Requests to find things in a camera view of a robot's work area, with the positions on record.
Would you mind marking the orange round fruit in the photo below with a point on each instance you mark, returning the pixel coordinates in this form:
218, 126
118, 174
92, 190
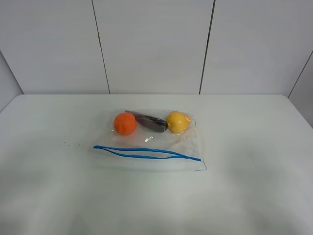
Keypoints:
125, 123

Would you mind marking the dark purple eggplant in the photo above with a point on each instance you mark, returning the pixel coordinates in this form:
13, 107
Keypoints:
150, 122

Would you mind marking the yellow lemon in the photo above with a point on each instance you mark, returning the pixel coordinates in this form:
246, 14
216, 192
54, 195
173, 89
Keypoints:
178, 122

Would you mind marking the clear zip bag blue seal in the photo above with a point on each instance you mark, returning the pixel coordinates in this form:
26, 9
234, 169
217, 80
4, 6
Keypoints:
145, 150

